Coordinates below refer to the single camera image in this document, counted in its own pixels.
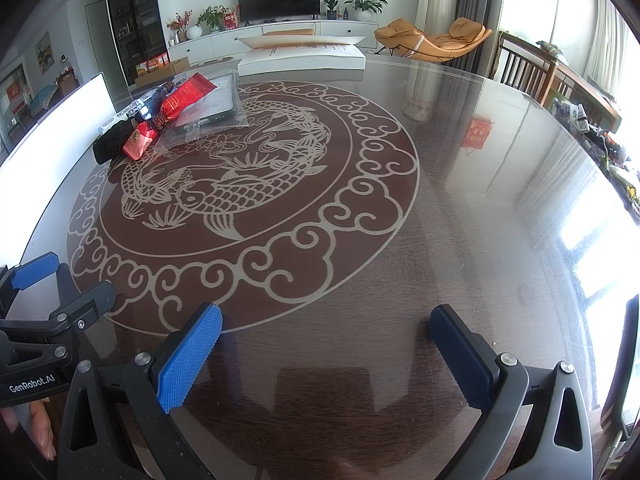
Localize small red pouch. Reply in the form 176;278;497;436
121;121;157;162

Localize red flower arrangement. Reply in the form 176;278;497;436
166;10;193;43

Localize dark blue glossy packet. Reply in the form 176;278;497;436
134;82;176;121

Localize wooden slatted chair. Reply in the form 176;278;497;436
492;31;556;106

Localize white panel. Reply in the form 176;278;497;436
0;72;117;201

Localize white TV console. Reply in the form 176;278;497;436
167;19;381;66

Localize long red packet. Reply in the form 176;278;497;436
159;73;217;123

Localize clear plastic bag with dark item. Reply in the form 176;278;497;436
155;69;249;153

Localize black cloth pouch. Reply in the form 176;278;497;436
92;119;136;165

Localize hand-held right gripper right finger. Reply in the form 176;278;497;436
429;304;593;480

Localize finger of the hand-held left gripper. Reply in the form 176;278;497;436
0;281;117;358
0;252;60;313

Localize bushy green potted plant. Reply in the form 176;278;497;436
196;5;228;32

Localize large white flat box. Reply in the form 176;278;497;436
237;35;367;75

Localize dark wooden chair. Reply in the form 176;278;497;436
600;294;640;441

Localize framed wall painting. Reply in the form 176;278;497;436
34;31;53;73

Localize cardboard box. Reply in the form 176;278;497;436
134;56;191;87

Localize large potted green plant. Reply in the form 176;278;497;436
344;0;388;22

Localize dark glass display cabinet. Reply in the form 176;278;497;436
104;0;168;88

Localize orange lounge chair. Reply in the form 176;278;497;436
374;17;493;63

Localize orange snack boxes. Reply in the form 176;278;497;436
135;52;170;75

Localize person's left hand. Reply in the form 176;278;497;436
0;400;57;462

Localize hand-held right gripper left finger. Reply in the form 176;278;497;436
57;302;223;480

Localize white power strip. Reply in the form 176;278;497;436
100;99;151;133

